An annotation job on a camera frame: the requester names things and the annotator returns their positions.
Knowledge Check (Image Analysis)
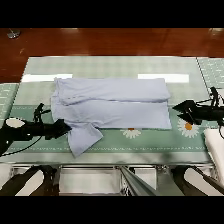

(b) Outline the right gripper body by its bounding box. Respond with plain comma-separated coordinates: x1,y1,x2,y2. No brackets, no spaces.
194,103,215,125

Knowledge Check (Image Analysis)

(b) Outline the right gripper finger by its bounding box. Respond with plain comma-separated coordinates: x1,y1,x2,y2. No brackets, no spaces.
176,112,201,126
172,99,198,113

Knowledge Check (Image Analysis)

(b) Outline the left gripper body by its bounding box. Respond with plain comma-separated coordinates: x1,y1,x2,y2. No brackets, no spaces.
44,118,73,141

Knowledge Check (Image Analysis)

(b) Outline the light blue shirt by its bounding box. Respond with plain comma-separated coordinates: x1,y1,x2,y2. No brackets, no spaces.
49,77,173,159

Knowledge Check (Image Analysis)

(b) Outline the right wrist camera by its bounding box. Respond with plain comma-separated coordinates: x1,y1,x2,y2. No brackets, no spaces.
207,86,224,108

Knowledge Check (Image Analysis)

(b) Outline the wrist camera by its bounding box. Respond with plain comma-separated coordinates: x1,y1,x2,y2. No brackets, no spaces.
32,102,53,125
207,86,224,108

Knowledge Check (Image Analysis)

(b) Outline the black cable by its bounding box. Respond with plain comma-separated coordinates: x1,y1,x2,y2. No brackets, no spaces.
0,134,46,158
217,122,224,140

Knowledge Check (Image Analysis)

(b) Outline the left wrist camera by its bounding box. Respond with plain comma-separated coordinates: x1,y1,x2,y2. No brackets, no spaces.
32,102,53,125

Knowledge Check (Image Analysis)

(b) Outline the silver frame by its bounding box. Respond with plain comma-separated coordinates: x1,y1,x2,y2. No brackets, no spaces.
0,161,224,197

